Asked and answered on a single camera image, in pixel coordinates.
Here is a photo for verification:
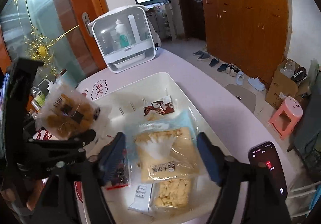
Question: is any clear brown pastry packet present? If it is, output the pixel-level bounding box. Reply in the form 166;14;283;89
35;84;101;139

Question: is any wooden cabinet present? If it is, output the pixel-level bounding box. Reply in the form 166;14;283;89
196;0;289;81

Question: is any black round pouch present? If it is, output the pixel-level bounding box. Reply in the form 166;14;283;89
291;67;308;81

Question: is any yellow cracker packet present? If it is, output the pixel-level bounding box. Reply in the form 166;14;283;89
123;110;206;184

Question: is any person's left hand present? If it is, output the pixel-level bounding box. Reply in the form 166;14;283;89
25;180;45;211

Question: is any dark cloth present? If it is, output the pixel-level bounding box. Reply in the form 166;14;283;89
287;86;321;154

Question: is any black smartphone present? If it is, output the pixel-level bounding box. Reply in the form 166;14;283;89
248;141;288;201

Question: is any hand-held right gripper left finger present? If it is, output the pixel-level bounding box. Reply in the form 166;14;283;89
38;132;128;224

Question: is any clear pale pastry packet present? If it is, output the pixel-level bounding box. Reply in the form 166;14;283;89
149;177;195;212

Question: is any white printed packet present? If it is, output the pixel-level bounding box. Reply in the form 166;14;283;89
128;183;153;213

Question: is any wooden framed glass door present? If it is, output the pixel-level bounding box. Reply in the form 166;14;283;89
0;0;111;84

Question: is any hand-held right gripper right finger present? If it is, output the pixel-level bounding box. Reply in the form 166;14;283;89
197;132;293;224

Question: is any green label glass bottle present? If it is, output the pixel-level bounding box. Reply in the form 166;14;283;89
30;86;47;111

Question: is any grey chair back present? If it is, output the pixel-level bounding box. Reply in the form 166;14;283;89
224;84;257;114

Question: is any white plastic tray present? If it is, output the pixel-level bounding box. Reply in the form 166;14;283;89
91;72;242;218

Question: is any white countertop sterilizer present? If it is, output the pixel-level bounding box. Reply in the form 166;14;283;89
88;5;157;74

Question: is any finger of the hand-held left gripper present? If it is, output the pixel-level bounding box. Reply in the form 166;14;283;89
24;129;97;151
27;147;87;177

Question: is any cardboard box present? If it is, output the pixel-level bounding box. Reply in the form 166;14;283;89
264;59;305;110

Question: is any brown white snack packet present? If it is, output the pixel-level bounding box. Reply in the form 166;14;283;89
143;95;175;115

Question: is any red white snack packet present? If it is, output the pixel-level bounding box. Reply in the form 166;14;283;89
104;159;131;191

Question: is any pink plastic stool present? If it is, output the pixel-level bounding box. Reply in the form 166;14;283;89
268;96;304;140

